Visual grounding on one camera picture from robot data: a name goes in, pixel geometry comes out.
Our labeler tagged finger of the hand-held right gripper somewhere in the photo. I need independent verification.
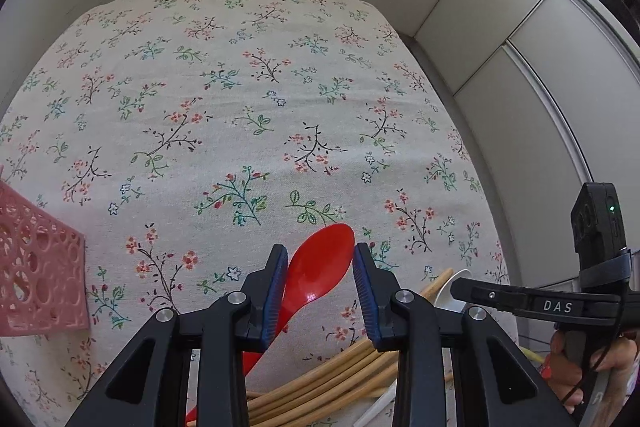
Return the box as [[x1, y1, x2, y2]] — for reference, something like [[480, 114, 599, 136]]
[[449, 277, 531, 315]]

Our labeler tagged white plastic spoon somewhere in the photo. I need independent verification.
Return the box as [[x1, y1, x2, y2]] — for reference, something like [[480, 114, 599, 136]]
[[354, 269, 473, 427]]

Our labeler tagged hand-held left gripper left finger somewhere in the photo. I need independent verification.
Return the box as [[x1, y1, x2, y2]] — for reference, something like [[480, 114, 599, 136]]
[[65, 244, 289, 427]]

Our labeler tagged bunch of wooden chopsticks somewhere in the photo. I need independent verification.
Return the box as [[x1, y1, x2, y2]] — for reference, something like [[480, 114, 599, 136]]
[[245, 268, 456, 427]]

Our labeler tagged floral tablecloth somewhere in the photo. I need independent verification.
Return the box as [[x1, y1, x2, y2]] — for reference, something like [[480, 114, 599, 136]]
[[0, 0, 521, 427]]

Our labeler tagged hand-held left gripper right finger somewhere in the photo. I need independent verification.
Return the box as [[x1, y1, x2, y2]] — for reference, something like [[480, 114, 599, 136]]
[[352, 243, 576, 427]]

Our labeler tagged person's right hand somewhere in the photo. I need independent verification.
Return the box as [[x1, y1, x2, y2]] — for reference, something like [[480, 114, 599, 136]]
[[542, 329, 640, 415]]

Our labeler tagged red plastic spoon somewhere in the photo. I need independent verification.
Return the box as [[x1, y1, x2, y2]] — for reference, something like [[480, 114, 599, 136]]
[[185, 223, 356, 425]]

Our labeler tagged pink perforated plastic basket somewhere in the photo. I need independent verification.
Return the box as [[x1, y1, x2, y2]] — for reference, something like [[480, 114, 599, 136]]
[[0, 179, 91, 335]]

